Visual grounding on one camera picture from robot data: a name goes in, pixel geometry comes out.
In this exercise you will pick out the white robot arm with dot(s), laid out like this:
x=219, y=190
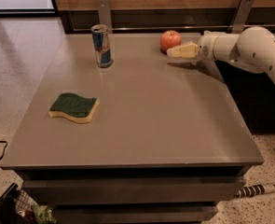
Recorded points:
x=253, y=50

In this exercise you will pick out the grey drawer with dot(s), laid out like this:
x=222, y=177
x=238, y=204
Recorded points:
x=134, y=190
x=139, y=215

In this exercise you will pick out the green yellow sponge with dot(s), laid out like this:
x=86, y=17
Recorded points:
x=73, y=107

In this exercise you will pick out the right metal wall bracket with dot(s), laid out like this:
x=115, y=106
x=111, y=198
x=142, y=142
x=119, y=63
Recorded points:
x=241, y=15

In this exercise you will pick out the left metal wall bracket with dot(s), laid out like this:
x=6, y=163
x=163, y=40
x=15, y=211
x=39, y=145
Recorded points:
x=104, y=13

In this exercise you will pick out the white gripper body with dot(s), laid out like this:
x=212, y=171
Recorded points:
x=206, y=48

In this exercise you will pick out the green snack bag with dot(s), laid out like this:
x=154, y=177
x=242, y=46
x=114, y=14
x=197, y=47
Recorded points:
x=43, y=214

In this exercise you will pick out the red apple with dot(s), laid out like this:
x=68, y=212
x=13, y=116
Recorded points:
x=170, y=39

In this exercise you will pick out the metal wall bracket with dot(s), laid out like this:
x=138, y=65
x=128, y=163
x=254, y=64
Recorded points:
x=241, y=15
x=104, y=13

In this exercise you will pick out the blue silver drink can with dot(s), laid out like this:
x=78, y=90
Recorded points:
x=101, y=45

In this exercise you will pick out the upper grey drawer front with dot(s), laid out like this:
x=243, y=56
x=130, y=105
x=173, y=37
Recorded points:
x=134, y=190

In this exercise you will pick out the black bin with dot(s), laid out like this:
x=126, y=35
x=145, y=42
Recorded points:
x=8, y=214

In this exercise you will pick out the lower grey drawer front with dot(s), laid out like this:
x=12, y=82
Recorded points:
x=139, y=215

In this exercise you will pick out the grey drawer cabinet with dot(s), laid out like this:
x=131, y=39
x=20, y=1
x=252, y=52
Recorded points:
x=155, y=119

